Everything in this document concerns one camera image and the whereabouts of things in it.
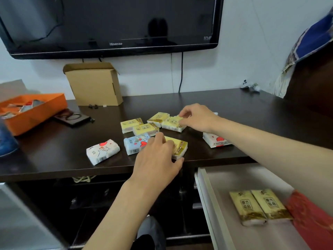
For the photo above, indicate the person's right hand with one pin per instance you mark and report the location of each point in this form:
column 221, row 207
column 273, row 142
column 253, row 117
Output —
column 199, row 117

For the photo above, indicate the person's left hand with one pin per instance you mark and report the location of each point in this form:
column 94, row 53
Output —
column 153, row 164

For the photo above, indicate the blue tissue packet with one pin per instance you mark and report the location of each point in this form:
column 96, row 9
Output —
column 132, row 145

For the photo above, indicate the yellow tissue pack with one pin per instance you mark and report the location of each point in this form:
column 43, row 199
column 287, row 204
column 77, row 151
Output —
column 130, row 125
column 158, row 118
column 247, row 208
column 147, row 130
column 180, row 148
column 271, row 204
column 171, row 124

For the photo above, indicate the white drawer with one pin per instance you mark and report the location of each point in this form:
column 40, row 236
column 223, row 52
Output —
column 234, row 179

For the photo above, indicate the red floral tissue box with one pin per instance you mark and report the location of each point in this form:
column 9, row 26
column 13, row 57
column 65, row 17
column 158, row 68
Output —
column 312, row 226

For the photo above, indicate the person's right forearm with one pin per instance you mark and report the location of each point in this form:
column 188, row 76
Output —
column 273, row 156

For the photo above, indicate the person's left forearm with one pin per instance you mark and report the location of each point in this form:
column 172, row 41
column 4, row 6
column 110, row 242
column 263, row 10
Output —
column 117, row 218

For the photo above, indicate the person's grey shoe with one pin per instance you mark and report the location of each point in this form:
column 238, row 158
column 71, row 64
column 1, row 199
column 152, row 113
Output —
column 153, row 229

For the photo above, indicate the person's black trousers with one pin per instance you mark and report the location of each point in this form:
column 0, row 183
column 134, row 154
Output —
column 141, row 244

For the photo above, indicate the small open cardboard box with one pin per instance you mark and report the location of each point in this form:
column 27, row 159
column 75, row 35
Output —
column 93, row 85

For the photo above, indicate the orange tray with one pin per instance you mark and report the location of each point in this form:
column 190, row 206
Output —
column 39, row 114

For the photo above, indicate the white game controller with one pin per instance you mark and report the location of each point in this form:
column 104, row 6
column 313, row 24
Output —
column 245, row 84

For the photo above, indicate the dark wooden television stand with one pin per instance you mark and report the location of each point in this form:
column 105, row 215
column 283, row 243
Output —
column 52, row 177

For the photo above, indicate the brown wooden cabinet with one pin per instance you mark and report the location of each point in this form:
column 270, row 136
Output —
column 312, row 83

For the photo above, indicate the grey foil packet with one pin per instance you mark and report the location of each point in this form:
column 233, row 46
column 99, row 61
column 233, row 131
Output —
column 32, row 104

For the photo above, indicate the black flat television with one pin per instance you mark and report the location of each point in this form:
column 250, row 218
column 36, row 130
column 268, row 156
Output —
column 104, row 20

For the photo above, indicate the blue fringed cloth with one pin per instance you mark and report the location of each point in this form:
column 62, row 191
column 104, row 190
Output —
column 312, row 41

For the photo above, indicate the frosted glass cabinet door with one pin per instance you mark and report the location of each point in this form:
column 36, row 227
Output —
column 23, row 221

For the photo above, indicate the flat brown cardboard sheet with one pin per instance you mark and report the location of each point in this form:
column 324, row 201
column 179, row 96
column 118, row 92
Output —
column 11, row 88

